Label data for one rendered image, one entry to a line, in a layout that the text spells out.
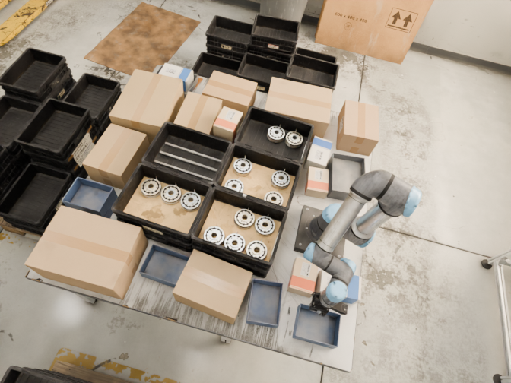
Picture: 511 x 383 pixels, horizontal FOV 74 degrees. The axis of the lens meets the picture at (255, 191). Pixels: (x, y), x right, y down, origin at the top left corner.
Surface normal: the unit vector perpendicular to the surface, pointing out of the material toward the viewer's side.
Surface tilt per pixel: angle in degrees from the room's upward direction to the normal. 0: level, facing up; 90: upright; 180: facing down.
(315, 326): 0
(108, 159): 0
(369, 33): 74
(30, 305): 0
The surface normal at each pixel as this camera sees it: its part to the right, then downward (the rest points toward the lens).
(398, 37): -0.23, 0.65
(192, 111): 0.11, -0.50
